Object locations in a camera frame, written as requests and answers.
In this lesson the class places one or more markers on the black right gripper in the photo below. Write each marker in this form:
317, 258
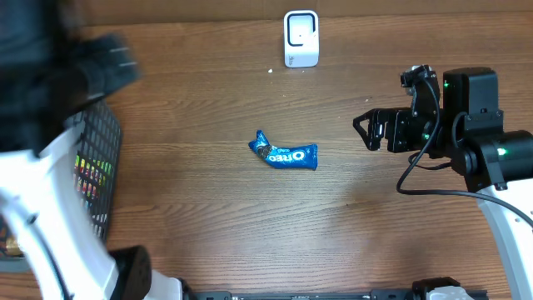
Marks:
395, 120

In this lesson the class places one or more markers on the blue Oreo cookie pack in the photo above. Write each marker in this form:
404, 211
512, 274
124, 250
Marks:
284, 157

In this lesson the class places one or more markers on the green Haribo candy bag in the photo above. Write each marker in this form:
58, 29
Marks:
93, 179

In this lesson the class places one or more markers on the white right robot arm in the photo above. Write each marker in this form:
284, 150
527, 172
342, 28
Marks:
459, 118

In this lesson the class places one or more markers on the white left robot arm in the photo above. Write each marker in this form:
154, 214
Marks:
48, 74

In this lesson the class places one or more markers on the grey plastic mesh basket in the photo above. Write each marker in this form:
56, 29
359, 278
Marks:
56, 200

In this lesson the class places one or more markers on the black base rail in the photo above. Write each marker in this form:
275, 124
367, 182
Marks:
425, 289

